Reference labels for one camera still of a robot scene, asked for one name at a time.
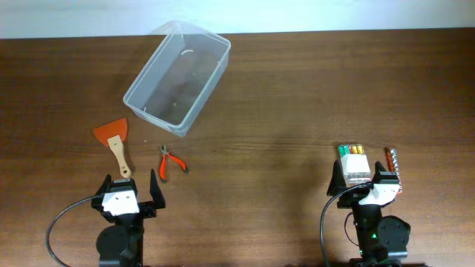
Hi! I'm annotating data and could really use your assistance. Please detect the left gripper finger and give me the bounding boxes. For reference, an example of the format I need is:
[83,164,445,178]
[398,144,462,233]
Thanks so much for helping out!
[149,169,166,209]
[95,174,112,196]

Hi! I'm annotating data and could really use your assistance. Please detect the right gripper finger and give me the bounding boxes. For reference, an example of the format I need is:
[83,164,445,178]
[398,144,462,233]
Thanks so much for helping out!
[327,160,347,196]
[373,161,387,182]

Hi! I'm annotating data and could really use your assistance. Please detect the orange bit holder strip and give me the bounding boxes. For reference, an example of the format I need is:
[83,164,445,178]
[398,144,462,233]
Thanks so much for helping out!
[384,148,400,180]

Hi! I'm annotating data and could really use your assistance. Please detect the pack of coloured markers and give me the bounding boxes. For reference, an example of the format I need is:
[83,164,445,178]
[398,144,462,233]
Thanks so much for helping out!
[338,144,371,185]

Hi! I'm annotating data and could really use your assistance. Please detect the red handled cutting pliers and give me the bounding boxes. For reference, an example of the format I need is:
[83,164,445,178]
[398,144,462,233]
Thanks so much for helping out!
[159,145,189,183]

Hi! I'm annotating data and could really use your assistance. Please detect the orange scraper wooden handle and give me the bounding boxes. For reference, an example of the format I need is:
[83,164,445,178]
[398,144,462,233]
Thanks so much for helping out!
[94,118,132,178]

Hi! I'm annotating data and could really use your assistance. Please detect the clear plastic container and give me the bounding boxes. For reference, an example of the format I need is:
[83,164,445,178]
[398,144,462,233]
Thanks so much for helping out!
[123,20,232,137]

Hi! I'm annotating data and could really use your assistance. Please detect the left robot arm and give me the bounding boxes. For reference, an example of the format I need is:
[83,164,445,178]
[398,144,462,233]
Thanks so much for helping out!
[91,170,166,267]

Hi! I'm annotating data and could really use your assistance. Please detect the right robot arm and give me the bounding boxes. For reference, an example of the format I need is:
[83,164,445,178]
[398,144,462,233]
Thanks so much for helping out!
[319,161,411,266]

